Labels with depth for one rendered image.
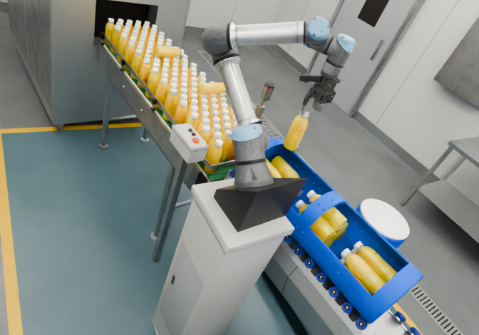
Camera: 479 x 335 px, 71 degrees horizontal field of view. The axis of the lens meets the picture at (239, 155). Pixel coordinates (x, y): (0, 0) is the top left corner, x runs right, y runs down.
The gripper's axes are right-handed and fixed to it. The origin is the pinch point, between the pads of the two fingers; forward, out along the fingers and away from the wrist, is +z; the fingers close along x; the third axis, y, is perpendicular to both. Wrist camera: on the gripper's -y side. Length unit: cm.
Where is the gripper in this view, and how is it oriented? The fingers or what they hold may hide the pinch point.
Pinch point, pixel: (305, 111)
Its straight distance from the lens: 153.9
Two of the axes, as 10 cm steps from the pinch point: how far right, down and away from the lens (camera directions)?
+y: 5.8, 6.3, -5.2
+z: -3.0, 7.6, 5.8
